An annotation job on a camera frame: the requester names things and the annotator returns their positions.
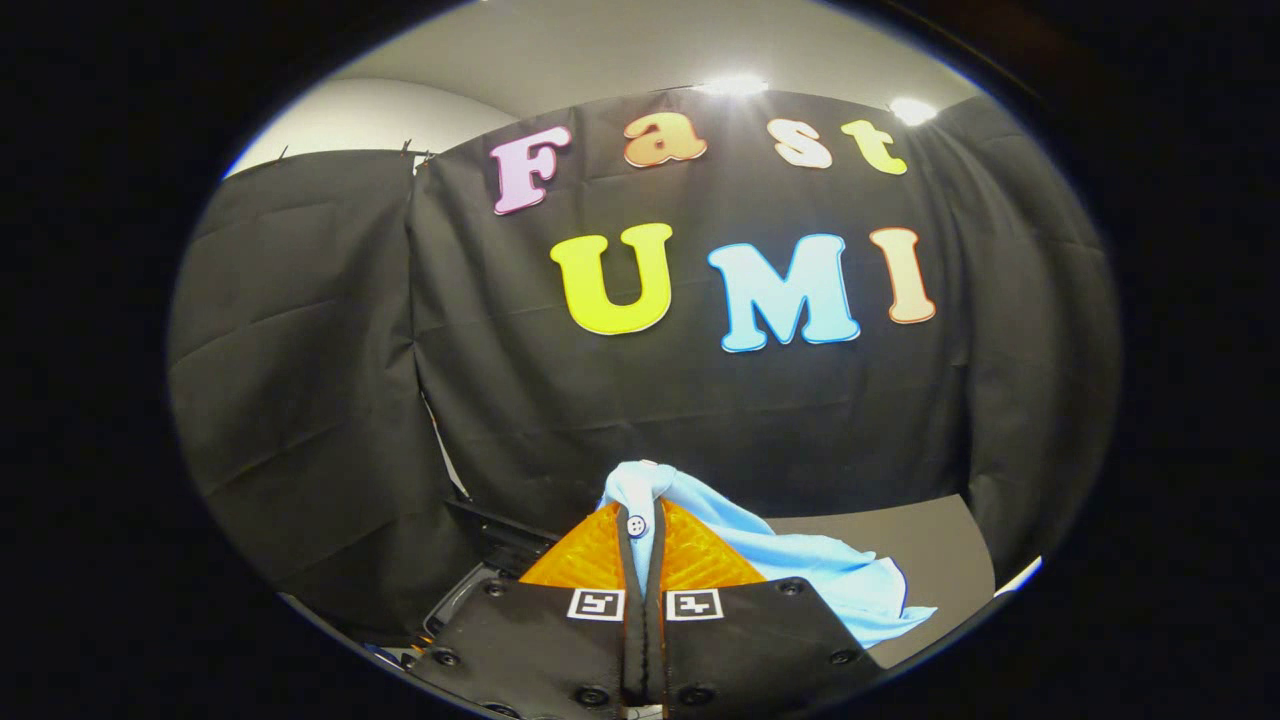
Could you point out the small ceiling light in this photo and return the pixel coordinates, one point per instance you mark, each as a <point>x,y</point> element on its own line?
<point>912,111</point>

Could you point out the ceiling light behind backdrop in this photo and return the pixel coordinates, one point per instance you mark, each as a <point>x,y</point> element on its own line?
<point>732,85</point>

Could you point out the dark washing machine lid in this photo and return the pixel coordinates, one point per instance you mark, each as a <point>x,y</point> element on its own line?
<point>500,535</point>

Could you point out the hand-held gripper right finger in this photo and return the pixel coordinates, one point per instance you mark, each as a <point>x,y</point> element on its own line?
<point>760,650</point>

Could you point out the light blue polo shirt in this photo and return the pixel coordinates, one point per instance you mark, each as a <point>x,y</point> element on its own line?
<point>830,590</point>

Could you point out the grey cabinet with dark top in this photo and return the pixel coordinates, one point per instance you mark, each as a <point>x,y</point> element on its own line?
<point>930,555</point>

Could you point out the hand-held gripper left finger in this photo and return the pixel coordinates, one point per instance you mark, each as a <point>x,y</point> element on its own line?
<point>540,650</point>

